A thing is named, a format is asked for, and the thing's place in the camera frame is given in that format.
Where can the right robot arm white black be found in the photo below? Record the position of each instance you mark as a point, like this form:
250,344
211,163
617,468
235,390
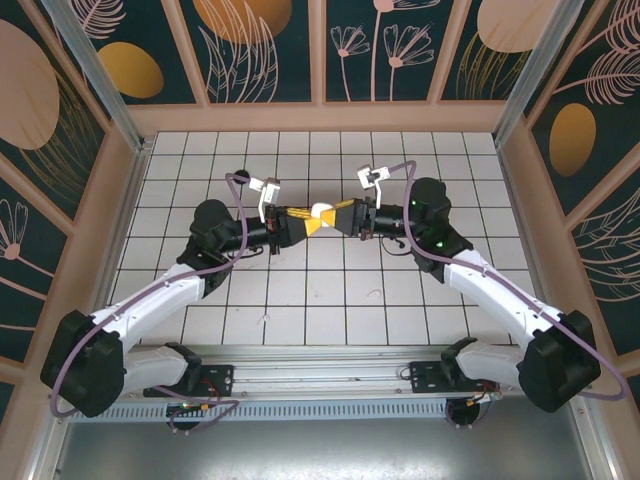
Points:
500,290

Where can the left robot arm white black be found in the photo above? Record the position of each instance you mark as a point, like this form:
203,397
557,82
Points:
150,305

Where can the aluminium frame post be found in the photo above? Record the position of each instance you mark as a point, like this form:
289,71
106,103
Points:
537,75
97,80

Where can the grey metal sheet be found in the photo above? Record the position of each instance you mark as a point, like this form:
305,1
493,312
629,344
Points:
320,455

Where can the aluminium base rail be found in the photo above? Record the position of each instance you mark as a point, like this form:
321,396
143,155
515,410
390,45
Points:
320,372

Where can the white earbud charging case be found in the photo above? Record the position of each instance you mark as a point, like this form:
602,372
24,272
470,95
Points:
321,209

